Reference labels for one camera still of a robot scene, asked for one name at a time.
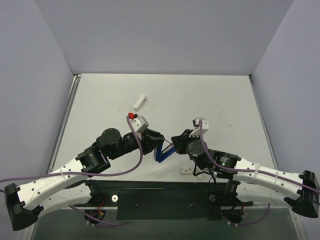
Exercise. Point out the white stapler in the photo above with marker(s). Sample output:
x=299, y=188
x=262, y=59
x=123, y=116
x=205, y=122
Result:
x=140, y=102

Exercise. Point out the aluminium frame rail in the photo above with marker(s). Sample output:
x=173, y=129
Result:
x=70, y=100

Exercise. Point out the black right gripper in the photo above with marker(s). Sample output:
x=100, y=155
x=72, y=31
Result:
x=183, y=142

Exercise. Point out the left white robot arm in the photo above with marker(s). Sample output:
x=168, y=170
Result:
x=65, y=186

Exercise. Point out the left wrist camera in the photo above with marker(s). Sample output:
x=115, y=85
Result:
x=137, y=122

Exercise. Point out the blue and black stapler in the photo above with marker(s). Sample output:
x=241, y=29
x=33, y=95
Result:
x=160, y=153

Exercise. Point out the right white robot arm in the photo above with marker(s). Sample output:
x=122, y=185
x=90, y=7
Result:
x=255, y=182

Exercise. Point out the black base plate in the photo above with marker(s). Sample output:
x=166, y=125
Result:
x=155, y=200

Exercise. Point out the small staple box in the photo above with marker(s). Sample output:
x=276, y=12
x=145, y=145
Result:
x=186, y=171

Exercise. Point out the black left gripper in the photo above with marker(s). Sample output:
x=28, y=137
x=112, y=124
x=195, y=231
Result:
x=149, y=141

